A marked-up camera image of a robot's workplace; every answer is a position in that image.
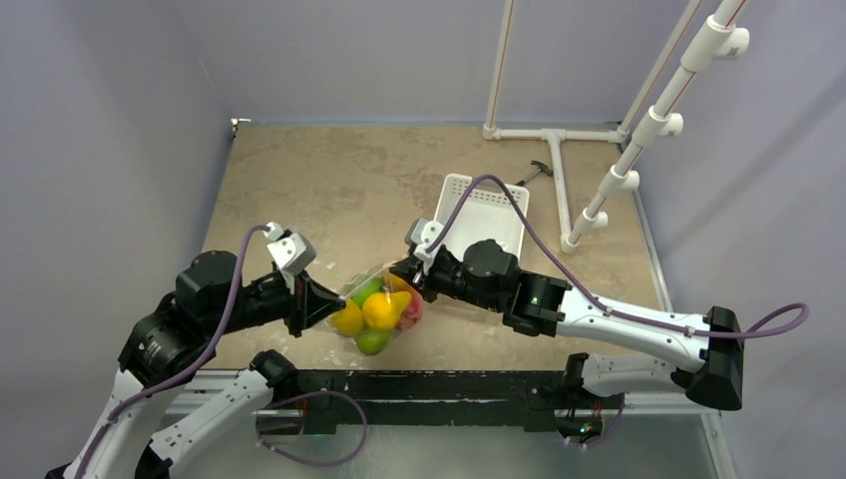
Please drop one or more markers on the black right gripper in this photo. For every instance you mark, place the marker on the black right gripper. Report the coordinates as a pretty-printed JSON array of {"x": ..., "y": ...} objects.
[{"x": 418, "y": 276}]

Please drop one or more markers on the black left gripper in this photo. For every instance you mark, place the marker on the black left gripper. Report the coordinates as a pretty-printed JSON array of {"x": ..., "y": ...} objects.
[{"x": 311, "y": 301}]

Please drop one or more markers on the red apple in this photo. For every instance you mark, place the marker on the red apple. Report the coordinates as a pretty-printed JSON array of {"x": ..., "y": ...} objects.
[{"x": 411, "y": 314}]

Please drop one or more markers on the yellow mango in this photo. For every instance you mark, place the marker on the yellow mango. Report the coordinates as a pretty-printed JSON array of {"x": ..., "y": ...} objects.
[{"x": 349, "y": 321}]

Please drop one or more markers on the yellow bell pepper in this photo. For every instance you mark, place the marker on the yellow bell pepper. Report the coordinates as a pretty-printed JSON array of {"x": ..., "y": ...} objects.
[{"x": 382, "y": 310}]

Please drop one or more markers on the green ridged squash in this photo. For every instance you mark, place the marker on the green ridged squash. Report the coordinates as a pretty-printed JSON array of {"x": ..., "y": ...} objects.
[{"x": 365, "y": 290}]

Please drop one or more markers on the clear zip top bag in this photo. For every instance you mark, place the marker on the clear zip top bag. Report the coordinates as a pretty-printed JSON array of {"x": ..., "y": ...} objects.
[{"x": 349, "y": 288}]

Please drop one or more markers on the green lime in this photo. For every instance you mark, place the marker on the green lime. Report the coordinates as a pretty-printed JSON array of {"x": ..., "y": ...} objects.
[{"x": 371, "y": 342}]

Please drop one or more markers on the white plastic basket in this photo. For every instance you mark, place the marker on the white plastic basket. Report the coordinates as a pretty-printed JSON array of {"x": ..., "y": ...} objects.
[{"x": 486, "y": 215}]

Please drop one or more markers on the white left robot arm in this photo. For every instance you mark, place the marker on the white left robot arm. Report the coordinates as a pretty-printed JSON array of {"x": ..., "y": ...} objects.
[{"x": 165, "y": 350}]

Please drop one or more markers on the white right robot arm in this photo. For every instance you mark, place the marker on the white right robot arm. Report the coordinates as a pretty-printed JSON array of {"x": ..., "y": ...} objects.
[{"x": 699, "y": 355}]

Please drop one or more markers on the black hammer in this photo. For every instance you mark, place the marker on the black hammer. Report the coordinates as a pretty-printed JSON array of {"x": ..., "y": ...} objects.
[{"x": 540, "y": 169}]

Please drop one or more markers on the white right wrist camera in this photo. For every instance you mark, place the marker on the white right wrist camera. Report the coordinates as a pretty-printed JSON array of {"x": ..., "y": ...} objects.
[{"x": 424, "y": 241}]

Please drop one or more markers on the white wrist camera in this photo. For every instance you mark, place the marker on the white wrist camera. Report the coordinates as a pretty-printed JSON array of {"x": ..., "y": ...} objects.
[
  {"x": 291, "y": 252},
  {"x": 424, "y": 241}
]

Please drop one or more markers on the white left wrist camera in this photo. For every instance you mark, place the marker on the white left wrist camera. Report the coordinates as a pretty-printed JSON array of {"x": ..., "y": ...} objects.
[{"x": 291, "y": 252}]

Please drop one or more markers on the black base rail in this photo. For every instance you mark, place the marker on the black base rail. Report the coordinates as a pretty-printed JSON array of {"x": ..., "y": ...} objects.
[{"x": 433, "y": 398}]

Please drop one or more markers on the white pvc pipe frame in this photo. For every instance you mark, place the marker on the white pvc pipe frame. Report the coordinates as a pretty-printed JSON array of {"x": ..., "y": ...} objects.
[{"x": 652, "y": 114}]

